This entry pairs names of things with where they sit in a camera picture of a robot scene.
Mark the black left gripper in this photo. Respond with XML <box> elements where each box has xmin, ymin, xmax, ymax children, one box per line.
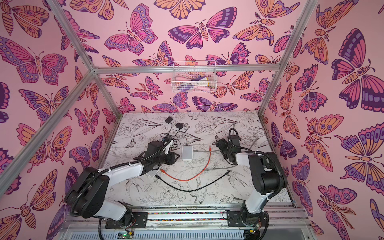
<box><xmin>152</xmin><ymin>151</ymin><xmax>181</xmax><ymax>167</ymax></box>

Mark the black power adapter left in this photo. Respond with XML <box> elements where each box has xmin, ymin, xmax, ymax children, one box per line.
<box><xmin>165</xmin><ymin>117</ymin><xmax>173</xmax><ymax>124</ymax></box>

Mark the black ethernet cable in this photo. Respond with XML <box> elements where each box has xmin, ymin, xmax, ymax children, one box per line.
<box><xmin>155</xmin><ymin>170</ymin><xmax>231</xmax><ymax>192</ymax></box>

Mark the black power adapter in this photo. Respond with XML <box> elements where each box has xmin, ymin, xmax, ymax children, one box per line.
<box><xmin>176</xmin><ymin>123</ymin><xmax>184</xmax><ymax>130</ymax></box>
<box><xmin>165</xmin><ymin>117</ymin><xmax>173</xmax><ymax>124</ymax></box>

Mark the black power adapter right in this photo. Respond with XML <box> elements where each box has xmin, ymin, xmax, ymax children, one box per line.
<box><xmin>176</xmin><ymin>123</ymin><xmax>184</xmax><ymax>130</ymax></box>

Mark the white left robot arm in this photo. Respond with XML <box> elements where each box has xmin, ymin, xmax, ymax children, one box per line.
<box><xmin>65</xmin><ymin>138</ymin><xmax>180</xmax><ymax>226</ymax></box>

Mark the white network switch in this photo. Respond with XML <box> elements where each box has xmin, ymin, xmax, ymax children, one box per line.
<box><xmin>147</xmin><ymin>170</ymin><xmax>160</xmax><ymax>178</ymax></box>
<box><xmin>182</xmin><ymin>146</ymin><xmax>194</xmax><ymax>162</ymax></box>

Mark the white wire basket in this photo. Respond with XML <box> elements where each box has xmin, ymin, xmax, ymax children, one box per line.
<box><xmin>170</xmin><ymin>60</ymin><xmax>218</xmax><ymax>94</ymax></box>

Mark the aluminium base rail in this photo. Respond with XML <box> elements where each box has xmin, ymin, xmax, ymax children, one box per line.
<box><xmin>57</xmin><ymin>205</ymin><xmax>316</xmax><ymax>240</ymax></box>

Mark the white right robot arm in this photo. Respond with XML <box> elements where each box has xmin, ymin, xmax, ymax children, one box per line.
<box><xmin>216</xmin><ymin>128</ymin><xmax>288</xmax><ymax>228</ymax></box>

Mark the orange ethernet cable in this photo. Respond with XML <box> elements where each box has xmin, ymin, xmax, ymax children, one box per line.
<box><xmin>159</xmin><ymin>145</ymin><xmax>213</xmax><ymax>182</ymax></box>

